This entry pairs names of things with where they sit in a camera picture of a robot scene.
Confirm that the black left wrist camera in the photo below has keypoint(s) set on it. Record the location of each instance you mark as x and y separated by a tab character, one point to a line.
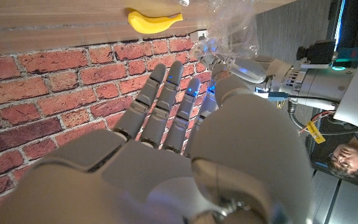
319	51

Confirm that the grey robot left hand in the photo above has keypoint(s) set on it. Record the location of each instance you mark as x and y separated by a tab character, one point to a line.
275	77

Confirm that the yellow toy banana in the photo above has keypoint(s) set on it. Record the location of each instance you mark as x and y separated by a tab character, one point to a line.
151	25

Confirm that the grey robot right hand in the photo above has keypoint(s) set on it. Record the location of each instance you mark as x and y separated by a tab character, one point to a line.
151	168

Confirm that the person with glasses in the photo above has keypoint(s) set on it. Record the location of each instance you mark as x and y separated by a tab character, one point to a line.
346	158

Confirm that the clear plastic wrap sheet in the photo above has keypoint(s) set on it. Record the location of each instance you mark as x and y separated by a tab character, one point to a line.
232	31

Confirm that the white power strip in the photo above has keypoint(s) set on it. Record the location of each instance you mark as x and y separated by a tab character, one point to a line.
197	35

